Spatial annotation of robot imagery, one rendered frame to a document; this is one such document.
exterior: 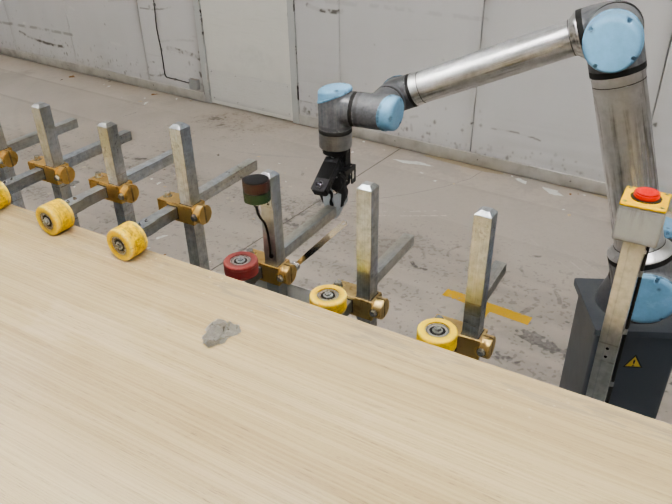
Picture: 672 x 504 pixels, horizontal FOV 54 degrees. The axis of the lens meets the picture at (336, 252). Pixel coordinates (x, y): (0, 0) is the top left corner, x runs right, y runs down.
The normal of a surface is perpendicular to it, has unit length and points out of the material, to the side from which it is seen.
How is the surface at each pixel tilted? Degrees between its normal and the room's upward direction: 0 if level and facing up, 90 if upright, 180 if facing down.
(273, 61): 90
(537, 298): 0
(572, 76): 90
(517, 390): 0
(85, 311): 0
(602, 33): 83
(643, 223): 90
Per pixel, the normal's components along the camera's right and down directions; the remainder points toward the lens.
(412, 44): -0.57, 0.44
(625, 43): -0.42, 0.36
